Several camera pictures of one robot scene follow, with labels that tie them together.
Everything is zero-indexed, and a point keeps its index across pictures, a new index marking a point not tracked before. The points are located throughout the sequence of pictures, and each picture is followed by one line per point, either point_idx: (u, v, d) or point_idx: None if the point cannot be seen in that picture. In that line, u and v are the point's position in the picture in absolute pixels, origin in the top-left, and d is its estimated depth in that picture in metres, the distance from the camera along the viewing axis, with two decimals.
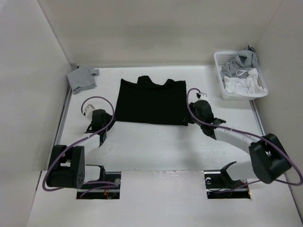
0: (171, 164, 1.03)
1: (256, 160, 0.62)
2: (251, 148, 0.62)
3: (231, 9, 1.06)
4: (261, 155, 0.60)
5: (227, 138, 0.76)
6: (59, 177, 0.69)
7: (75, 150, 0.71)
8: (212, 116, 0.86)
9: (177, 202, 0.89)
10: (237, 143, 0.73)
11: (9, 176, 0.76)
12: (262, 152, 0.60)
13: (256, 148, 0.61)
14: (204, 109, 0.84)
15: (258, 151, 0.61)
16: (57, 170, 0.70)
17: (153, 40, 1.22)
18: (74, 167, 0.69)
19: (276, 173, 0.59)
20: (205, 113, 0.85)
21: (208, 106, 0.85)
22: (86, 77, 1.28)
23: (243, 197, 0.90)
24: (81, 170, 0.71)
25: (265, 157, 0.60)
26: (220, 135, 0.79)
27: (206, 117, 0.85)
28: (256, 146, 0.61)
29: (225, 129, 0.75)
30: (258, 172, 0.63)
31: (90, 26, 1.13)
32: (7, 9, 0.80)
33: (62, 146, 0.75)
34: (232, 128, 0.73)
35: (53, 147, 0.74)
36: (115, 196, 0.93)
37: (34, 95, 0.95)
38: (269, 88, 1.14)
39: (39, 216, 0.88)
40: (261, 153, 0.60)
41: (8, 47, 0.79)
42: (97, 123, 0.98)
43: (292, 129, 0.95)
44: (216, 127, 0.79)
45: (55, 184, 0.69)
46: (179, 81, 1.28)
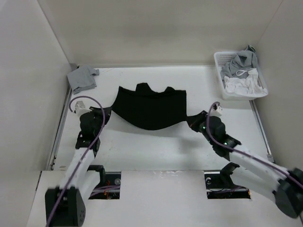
0: (172, 163, 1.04)
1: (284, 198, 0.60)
2: (280, 189, 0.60)
3: (232, 10, 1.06)
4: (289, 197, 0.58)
5: (246, 165, 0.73)
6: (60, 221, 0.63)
7: (71, 196, 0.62)
8: (226, 135, 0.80)
9: (177, 202, 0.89)
10: (256, 171, 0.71)
11: (9, 178, 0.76)
12: (290, 193, 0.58)
13: (285, 187, 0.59)
14: (219, 128, 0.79)
15: (288, 193, 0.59)
16: (57, 214, 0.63)
17: (154, 40, 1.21)
18: (72, 209, 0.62)
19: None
20: (219, 131, 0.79)
21: (222, 126, 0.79)
22: (86, 77, 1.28)
23: (242, 197, 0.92)
24: (81, 209, 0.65)
25: (294, 196, 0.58)
26: (237, 161, 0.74)
27: (218, 136, 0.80)
28: (284, 186, 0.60)
29: (243, 156, 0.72)
30: (283, 208, 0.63)
31: (90, 25, 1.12)
32: (8, 10, 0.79)
33: (56, 189, 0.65)
34: (252, 156, 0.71)
35: (46, 193, 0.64)
36: (115, 196, 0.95)
37: (34, 95, 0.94)
38: (269, 88, 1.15)
39: (39, 216, 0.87)
40: (289, 194, 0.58)
41: (9, 48, 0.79)
42: (86, 130, 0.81)
43: (292, 130, 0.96)
44: (232, 151, 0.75)
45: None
46: (180, 91, 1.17)
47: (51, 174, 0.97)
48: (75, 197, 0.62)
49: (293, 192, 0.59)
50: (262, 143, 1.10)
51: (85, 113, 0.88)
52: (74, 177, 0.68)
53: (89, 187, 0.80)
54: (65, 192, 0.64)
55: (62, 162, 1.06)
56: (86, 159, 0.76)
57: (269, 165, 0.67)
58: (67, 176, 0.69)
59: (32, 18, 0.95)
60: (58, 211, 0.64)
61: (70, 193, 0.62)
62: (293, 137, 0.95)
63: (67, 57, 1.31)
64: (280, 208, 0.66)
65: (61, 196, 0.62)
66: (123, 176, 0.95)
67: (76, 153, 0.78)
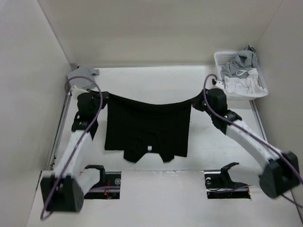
0: (172, 164, 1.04)
1: (269, 177, 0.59)
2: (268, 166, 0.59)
3: (232, 10, 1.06)
4: (274, 175, 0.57)
5: (239, 139, 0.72)
6: (57, 205, 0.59)
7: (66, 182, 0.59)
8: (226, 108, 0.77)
9: (176, 202, 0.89)
10: (250, 149, 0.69)
11: (10, 178, 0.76)
12: (278, 172, 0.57)
13: (273, 166, 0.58)
14: (219, 98, 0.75)
15: (275, 170, 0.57)
16: (54, 199, 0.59)
17: (154, 40, 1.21)
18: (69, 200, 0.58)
19: (285, 191, 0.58)
20: (221, 100, 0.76)
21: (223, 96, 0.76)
22: (86, 77, 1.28)
23: (242, 197, 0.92)
24: (77, 195, 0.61)
25: (280, 177, 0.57)
26: (233, 133, 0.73)
27: (221, 107, 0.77)
28: (273, 165, 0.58)
29: (240, 130, 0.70)
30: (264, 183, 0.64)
31: (90, 25, 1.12)
32: (9, 10, 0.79)
33: (52, 180, 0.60)
34: (249, 132, 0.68)
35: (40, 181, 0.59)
36: (115, 196, 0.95)
37: (34, 95, 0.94)
38: (269, 88, 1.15)
39: (38, 216, 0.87)
40: (277, 173, 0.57)
41: (9, 48, 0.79)
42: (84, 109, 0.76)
43: (292, 129, 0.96)
44: (231, 124, 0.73)
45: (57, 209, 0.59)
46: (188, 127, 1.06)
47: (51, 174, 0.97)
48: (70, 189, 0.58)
49: (279, 171, 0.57)
50: None
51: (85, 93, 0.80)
52: (70, 163, 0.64)
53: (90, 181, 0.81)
54: (60, 179, 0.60)
55: None
56: (83, 143, 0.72)
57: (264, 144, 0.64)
58: (62, 164, 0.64)
59: (32, 17, 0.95)
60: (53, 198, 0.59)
61: (66, 184, 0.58)
62: (293, 137, 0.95)
63: (67, 57, 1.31)
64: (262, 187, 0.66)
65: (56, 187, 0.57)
66: (123, 176, 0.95)
67: (72, 136, 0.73)
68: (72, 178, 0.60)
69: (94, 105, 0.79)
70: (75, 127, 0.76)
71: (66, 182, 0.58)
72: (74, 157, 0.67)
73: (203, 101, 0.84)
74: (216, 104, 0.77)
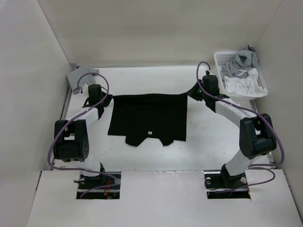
0: (172, 164, 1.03)
1: (244, 135, 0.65)
2: (241, 122, 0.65)
3: (232, 10, 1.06)
4: (248, 129, 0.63)
5: (225, 112, 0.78)
6: (66, 149, 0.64)
7: (77, 123, 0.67)
8: (218, 89, 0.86)
9: (176, 202, 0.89)
10: (232, 117, 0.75)
11: (10, 177, 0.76)
12: (250, 128, 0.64)
13: (247, 122, 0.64)
14: (211, 81, 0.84)
15: (248, 126, 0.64)
16: (63, 144, 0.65)
17: (154, 40, 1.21)
18: (80, 133, 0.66)
19: (260, 149, 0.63)
20: (212, 84, 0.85)
21: (215, 79, 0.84)
22: (86, 78, 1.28)
23: (243, 197, 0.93)
24: (85, 141, 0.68)
25: (253, 131, 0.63)
26: (219, 108, 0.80)
27: (212, 89, 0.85)
28: (246, 120, 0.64)
29: (225, 103, 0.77)
30: (242, 146, 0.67)
31: (90, 25, 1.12)
32: (9, 10, 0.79)
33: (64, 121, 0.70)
34: (232, 103, 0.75)
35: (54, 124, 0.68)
36: (115, 196, 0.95)
37: (34, 95, 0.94)
38: (269, 88, 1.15)
39: (38, 217, 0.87)
40: (249, 128, 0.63)
41: (9, 48, 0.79)
42: (93, 97, 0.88)
43: (292, 129, 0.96)
44: (218, 100, 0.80)
45: (63, 155, 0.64)
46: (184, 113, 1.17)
47: (50, 174, 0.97)
48: (82, 127, 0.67)
49: (251, 126, 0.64)
50: None
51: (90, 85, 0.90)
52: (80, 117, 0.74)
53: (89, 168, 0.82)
54: (71, 122, 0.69)
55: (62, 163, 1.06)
56: (92, 111, 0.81)
57: (242, 109, 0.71)
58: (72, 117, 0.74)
59: (32, 17, 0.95)
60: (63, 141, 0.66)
61: (77, 123, 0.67)
62: (293, 136, 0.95)
63: (67, 57, 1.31)
64: (242, 152, 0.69)
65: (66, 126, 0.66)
66: (123, 176, 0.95)
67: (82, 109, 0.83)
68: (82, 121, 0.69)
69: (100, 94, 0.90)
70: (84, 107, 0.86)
71: (77, 126, 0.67)
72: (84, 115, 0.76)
73: (198, 89, 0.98)
74: (209, 87, 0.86)
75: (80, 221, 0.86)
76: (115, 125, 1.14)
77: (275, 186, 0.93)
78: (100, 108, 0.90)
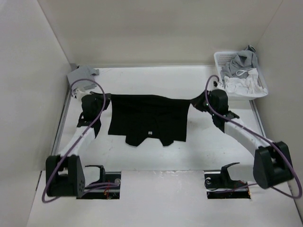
0: (172, 164, 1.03)
1: (260, 166, 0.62)
2: (256, 152, 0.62)
3: (232, 10, 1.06)
4: (265, 161, 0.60)
5: (236, 135, 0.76)
6: (59, 188, 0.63)
7: (70, 160, 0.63)
8: (226, 107, 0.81)
9: (176, 202, 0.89)
10: (244, 141, 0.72)
11: (10, 178, 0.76)
12: (267, 160, 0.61)
13: (262, 153, 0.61)
14: (221, 99, 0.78)
15: (264, 158, 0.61)
16: (56, 182, 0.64)
17: (154, 40, 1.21)
18: (72, 175, 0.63)
19: (276, 181, 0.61)
20: (222, 104, 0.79)
21: (225, 98, 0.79)
22: (86, 77, 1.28)
23: (243, 197, 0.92)
24: (79, 178, 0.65)
25: (270, 163, 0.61)
26: (230, 129, 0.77)
27: (221, 107, 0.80)
28: (262, 151, 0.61)
29: (236, 126, 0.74)
30: (258, 176, 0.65)
31: (90, 25, 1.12)
32: (8, 10, 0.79)
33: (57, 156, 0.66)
34: (244, 126, 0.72)
35: (46, 161, 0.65)
36: (115, 196, 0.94)
37: (34, 95, 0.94)
38: (269, 88, 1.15)
39: (38, 217, 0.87)
40: (265, 160, 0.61)
41: (9, 48, 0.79)
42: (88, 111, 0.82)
43: (292, 129, 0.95)
44: (227, 120, 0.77)
45: (57, 194, 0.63)
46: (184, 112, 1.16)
47: None
48: (75, 164, 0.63)
49: (268, 158, 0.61)
50: None
51: (84, 96, 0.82)
52: (75, 146, 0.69)
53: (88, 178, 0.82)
54: (65, 159, 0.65)
55: None
56: (87, 135, 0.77)
57: (256, 135, 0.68)
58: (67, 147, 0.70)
59: (32, 17, 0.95)
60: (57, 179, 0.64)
61: (71, 161, 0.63)
62: (293, 137, 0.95)
63: (67, 57, 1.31)
64: (255, 178, 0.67)
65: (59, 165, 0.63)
66: (123, 176, 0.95)
67: (77, 130, 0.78)
68: (75, 157, 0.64)
69: (95, 108, 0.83)
70: (80, 124, 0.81)
71: (69, 163, 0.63)
72: (80, 142, 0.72)
73: (205, 101, 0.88)
74: (217, 104, 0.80)
75: (80, 221, 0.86)
76: (115, 125, 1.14)
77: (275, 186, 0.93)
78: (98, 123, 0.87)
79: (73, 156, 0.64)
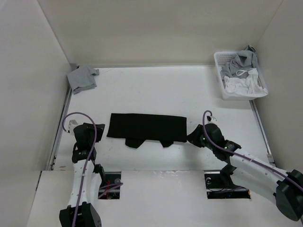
0: (172, 164, 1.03)
1: (283, 201, 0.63)
2: (278, 189, 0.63)
3: (232, 10, 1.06)
4: (289, 196, 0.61)
5: (244, 168, 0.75)
6: None
7: (84, 208, 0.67)
8: (223, 139, 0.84)
9: (176, 202, 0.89)
10: (254, 174, 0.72)
11: (10, 177, 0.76)
12: (289, 194, 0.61)
13: (284, 190, 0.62)
14: (214, 132, 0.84)
15: (287, 193, 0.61)
16: None
17: (153, 40, 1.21)
18: (89, 220, 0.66)
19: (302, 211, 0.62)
20: (216, 136, 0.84)
21: (218, 129, 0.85)
22: (86, 77, 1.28)
23: (243, 197, 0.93)
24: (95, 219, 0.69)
25: (293, 196, 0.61)
26: (237, 163, 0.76)
27: (217, 140, 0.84)
28: (283, 188, 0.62)
29: (243, 159, 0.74)
30: (282, 208, 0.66)
31: (90, 25, 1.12)
32: (9, 10, 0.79)
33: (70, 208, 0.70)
34: (252, 159, 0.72)
35: (59, 215, 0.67)
36: (115, 196, 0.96)
37: (34, 95, 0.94)
38: (269, 88, 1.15)
39: (38, 216, 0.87)
40: (288, 196, 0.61)
41: (9, 48, 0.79)
42: (83, 141, 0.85)
43: (292, 129, 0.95)
44: (232, 154, 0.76)
45: None
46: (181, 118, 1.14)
47: (50, 174, 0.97)
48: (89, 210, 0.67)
49: (289, 192, 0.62)
50: (262, 142, 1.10)
51: (77, 127, 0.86)
52: (82, 192, 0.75)
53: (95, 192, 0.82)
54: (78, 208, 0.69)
55: (62, 163, 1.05)
56: (87, 170, 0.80)
57: (269, 169, 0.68)
58: (75, 195, 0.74)
59: (32, 17, 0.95)
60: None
61: (84, 208, 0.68)
62: (293, 137, 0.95)
63: (67, 57, 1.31)
64: (279, 209, 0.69)
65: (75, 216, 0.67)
66: (123, 176, 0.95)
67: (76, 167, 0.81)
68: (88, 204, 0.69)
69: (88, 137, 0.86)
70: (76, 159, 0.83)
71: (84, 211, 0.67)
72: (84, 184, 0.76)
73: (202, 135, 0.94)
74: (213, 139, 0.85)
75: None
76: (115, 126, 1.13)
77: None
78: (94, 151, 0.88)
79: (85, 204, 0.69)
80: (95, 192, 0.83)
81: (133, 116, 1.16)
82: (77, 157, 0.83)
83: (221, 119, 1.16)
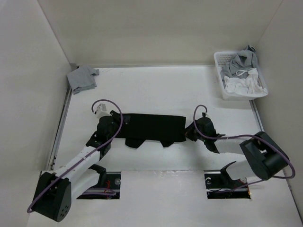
0: (172, 164, 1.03)
1: (251, 158, 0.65)
2: (243, 145, 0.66)
3: (232, 9, 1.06)
4: (252, 151, 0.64)
5: (225, 147, 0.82)
6: (46, 207, 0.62)
7: (61, 183, 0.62)
8: (214, 131, 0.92)
9: (176, 201, 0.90)
10: (235, 149, 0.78)
11: (10, 178, 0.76)
12: (253, 150, 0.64)
13: (248, 145, 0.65)
14: (207, 125, 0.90)
15: (250, 148, 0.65)
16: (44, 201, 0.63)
17: (153, 40, 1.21)
18: (57, 197, 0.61)
19: (272, 168, 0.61)
20: (208, 128, 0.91)
21: (210, 123, 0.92)
22: (86, 77, 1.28)
23: (243, 197, 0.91)
24: (64, 203, 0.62)
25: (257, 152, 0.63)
26: (221, 146, 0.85)
27: (209, 132, 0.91)
28: (246, 143, 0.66)
29: (222, 139, 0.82)
30: (256, 170, 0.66)
31: (89, 25, 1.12)
32: (8, 10, 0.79)
33: (51, 176, 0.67)
34: (227, 135, 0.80)
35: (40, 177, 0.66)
36: (115, 196, 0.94)
37: (34, 95, 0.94)
38: (269, 88, 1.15)
39: (38, 217, 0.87)
40: (252, 150, 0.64)
41: (9, 48, 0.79)
42: (103, 131, 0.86)
43: (292, 129, 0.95)
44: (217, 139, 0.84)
45: (42, 211, 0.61)
46: (181, 118, 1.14)
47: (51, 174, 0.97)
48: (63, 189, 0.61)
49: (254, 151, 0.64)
50: None
51: (105, 118, 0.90)
52: (72, 170, 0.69)
53: (83, 186, 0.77)
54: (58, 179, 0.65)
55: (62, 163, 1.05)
56: (91, 158, 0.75)
57: (239, 137, 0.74)
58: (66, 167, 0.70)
59: (32, 17, 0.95)
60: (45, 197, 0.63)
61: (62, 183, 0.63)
62: (294, 137, 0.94)
63: (67, 57, 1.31)
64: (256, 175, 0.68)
65: (51, 184, 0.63)
66: (123, 177, 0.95)
67: (84, 149, 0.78)
68: (68, 181, 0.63)
69: (109, 132, 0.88)
70: (90, 143, 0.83)
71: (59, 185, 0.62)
72: (78, 166, 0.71)
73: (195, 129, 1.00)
74: (205, 131, 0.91)
75: (80, 221, 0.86)
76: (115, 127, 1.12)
77: (275, 187, 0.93)
78: (106, 147, 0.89)
79: (65, 179, 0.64)
80: (84, 184, 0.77)
81: (133, 116, 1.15)
82: (90, 143, 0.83)
83: (221, 119, 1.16)
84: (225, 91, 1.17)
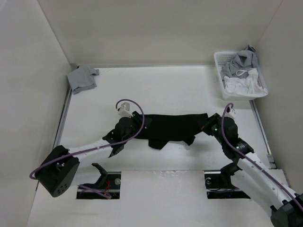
0: (172, 164, 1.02)
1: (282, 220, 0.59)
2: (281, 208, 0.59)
3: (232, 10, 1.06)
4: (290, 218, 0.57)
5: (248, 171, 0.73)
6: (47, 177, 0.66)
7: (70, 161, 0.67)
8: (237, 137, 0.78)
9: (176, 201, 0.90)
10: (262, 185, 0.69)
11: (10, 178, 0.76)
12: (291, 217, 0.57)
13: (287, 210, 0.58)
14: (231, 128, 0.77)
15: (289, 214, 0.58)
16: (47, 170, 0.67)
17: (153, 40, 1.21)
18: (62, 174, 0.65)
19: None
20: (230, 132, 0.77)
21: (235, 126, 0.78)
22: (86, 77, 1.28)
23: (242, 197, 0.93)
24: (64, 182, 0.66)
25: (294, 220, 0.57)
26: (244, 167, 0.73)
27: (230, 137, 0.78)
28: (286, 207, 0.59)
29: (253, 165, 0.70)
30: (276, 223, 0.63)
31: (89, 25, 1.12)
32: (8, 10, 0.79)
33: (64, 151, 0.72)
34: (262, 170, 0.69)
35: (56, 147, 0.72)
36: (115, 196, 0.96)
37: (34, 95, 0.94)
38: (269, 88, 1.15)
39: (38, 217, 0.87)
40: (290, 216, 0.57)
41: (9, 48, 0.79)
42: (119, 132, 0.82)
43: (292, 130, 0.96)
44: (243, 157, 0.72)
45: (40, 178, 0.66)
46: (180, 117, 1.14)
47: None
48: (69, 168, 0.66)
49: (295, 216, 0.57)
50: (263, 143, 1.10)
51: (126, 118, 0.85)
52: (84, 153, 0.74)
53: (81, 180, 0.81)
54: (68, 156, 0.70)
55: None
56: (103, 150, 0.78)
57: (278, 184, 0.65)
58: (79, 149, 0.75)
59: (32, 17, 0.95)
60: (49, 169, 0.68)
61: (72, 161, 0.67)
62: (294, 137, 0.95)
63: (67, 57, 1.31)
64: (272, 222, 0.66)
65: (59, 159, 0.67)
66: (123, 177, 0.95)
67: (100, 140, 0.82)
68: (76, 160, 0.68)
69: (126, 133, 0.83)
70: (105, 137, 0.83)
71: (68, 163, 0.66)
72: (91, 152, 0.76)
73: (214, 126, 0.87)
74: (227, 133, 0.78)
75: (79, 221, 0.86)
76: None
77: None
78: (121, 145, 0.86)
79: (75, 159, 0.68)
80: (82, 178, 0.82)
81: None
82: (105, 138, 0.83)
83: None
84: (225, 91, 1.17)
